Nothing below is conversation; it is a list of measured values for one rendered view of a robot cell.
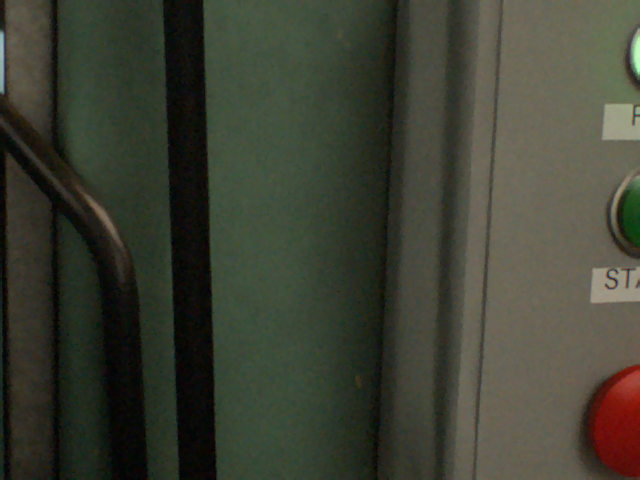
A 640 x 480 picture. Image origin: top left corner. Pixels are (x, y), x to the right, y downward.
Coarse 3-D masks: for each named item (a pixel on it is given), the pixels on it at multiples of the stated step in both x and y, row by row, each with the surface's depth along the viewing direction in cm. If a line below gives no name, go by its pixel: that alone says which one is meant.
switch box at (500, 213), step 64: (448, 0) 34; (512, 0) 32; (576, 0) 33; (448, 64) 34; (512, 64) 32; (576, 64) 33; (448, 128) 34; (512, 128) 33; (576, 128) 33; (448, 192) 34; (512, 192) 33; (576, 192) 34; (448, 256) 34; (512, 256) 33; (576, 256) 34; (384, 320) 39; (448, 320) 34; (512, 320) 34; (576, 320) 34; (384, 384) 39; (448, 384) 34; (512, 384) 34; (576, 384) 35; (384, 448) 39; (448, 448) 34; (512, 448) 34; (576, 448) 35
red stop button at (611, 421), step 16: (608, 384) 34; (624, 384) 34; (608, 400) 34; (624, 400) 34; (592, 416) 34; (608, 416) 34; (624, 416) 34; (592, 432) 34; (608, 432) 34; (624, 432) 34; (608, 448) 34; (624, 448) 34; (608, 464) 35; (624, 464) 34
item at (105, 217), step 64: (192, 0) 32; (192, 64) 32; (0, 128) 37; (192, 128) 33; (64, 192) 35; (192, 192) 33; (128, 256) 35; (192, 256) 33; (128, 320) 35; (192, 320) 33; (128, 384) 35; (192, 384) 34; (128, 448) 35; (192, 448) 34
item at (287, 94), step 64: (64, 0) 36; (128, 0) 36; (256, 0) 37; (320, 0) 37; (384, 0) 38; (64, 64) 37; (128, 64) 36; (256, 64) 37; (320, 64) 37; (384, 64) 38; (64, 128) 37; (128, 128) 36; (256, 128) 37; (320, 128) 38; (384, 128) 38; (128, 192) 37; (256, 192) 38; (320, 192) 38; (384, 192) 39; (64, 256) 38; (256, 256) 38; (320, 256) 38; (384, 256) 39; (64, 320) 38; (256, 320) 38; (320, 320) 39; (64, 384) 39; (256, 384) 39; (320, 384) 39; (64, 448) 39; (256, 448) 39; (320, 448) 40
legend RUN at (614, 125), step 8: (608, 104) 33; (616, 104) 33; (624, 104) 33; (632, 104) 33; (608, 112) 33; (616, 112) 33; (624, 112) 33; (632, 112) 34; (608, 120) 33; (616, 120) 33; (624, 120) 34; (632, 120) 34; (608, 128) 33; (616, 128) 34; (624, 128) 34; (632, 128) 34; (608, 136) 33; (616, 136) 34; (624, 136) 34; (632, 136) 34
